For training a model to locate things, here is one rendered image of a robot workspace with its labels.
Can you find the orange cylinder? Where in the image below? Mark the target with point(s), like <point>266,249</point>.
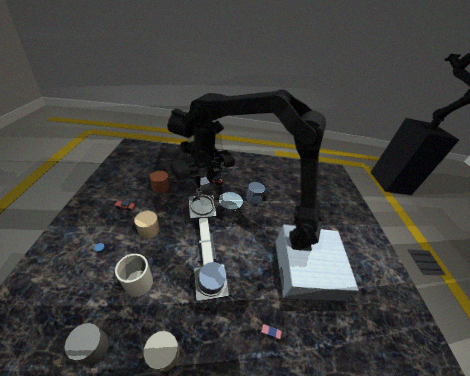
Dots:
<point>159,181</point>

